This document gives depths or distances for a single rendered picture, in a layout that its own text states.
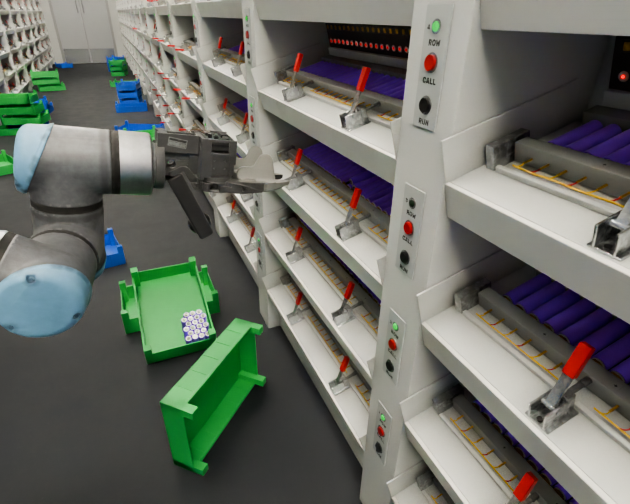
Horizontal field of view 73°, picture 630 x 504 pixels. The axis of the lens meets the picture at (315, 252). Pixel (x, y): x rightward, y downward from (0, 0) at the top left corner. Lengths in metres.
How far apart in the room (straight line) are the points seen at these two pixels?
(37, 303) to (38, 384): 0.88
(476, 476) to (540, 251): 0.36
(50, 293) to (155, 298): 0.94
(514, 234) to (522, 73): 0.18
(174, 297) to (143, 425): 0.44
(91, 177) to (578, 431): 0.63
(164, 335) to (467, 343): 1.02
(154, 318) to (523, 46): 1.22
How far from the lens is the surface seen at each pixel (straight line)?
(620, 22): 0.39
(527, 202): 0.45
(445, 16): 0.50
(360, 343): 0.83
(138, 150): 0.65
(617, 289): 0.39
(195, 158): 0.68
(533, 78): 0.54
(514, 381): 0.53
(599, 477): 0.49
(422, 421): 0.72
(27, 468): 1.24
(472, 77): 0.48
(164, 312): 1.44
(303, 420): 1.15
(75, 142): 0.65
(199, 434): 1.15
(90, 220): 0.68
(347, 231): 0.76
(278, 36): 1.12
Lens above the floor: 0.89
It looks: 29 degrees down
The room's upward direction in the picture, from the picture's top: 1 degrees clockwise
